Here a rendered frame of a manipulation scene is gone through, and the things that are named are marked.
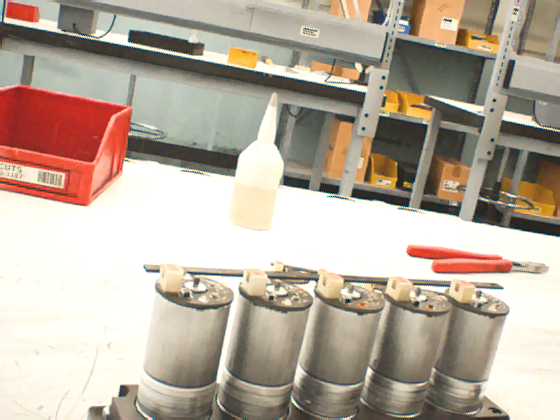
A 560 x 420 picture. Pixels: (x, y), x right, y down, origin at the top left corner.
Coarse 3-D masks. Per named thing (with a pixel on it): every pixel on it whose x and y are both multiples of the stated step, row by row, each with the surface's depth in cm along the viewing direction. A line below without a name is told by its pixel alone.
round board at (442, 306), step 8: (384, 288) 27; (384, 296) 27; (432, 296) 27; (440, 296) 28; (400, 304) 26; (408, 304) 26; (416, 304) 26; (424, 304) 26; (432, 304) 26; (440, 304) 27; (448, 304) 27; (416, 312) 26; (424, 312) 26; (432, 312) 26; (440, 312) 26
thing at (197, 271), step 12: (144, 264) 24; (216, 276) 25; (228, 276) 25; (240, 276) 26; (276, 276) 26; (288, 276) 26; (300, 276) 27; (312, 276) 27; (348, 276) 28; (360, 276) 28; (372, 276) 28; (480, 288) 30; (492, 288) 30
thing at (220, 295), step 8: (184, 280) 24; (192, 280) 24; (200, 280) 24; (208, 280) 24; (216, 280) 24; (160, 288) 23; (208, 288) 24; (216, 288) 24; (224, 288) 24; (168, 296) 22; (176, 296) 22; (184, 296) 22; (192, 296) 23; (200, 296) 23; (208, 296) 23; (216, 296) 23; (224, 296) 23; (232, 296) 23; (184, 304) 22; (192, 304) 22; (200, 304) 22; (208, 304) 22; (216, 304) 22; (224, 304) 23
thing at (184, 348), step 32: (192, 288) 23; (160, 320) 23; (192, 320) 22; (224, 320) 23; (160, 352) 23; (192, 352) 23; (160, 384) 23; (192, 384) 23; (160, 416) 23; (192, 416) 23
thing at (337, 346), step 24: (312, 312) 25; (336, 312) 25; (312, 336) 25; (336, 336) 25; (360, 336) 25; (312, 360) 25; (336, 360) 25; (360, 360) 25; (312, 384) 25; (336, 384) 25; (360, 384) 26; (312, 408) 25; (336, 408) 25
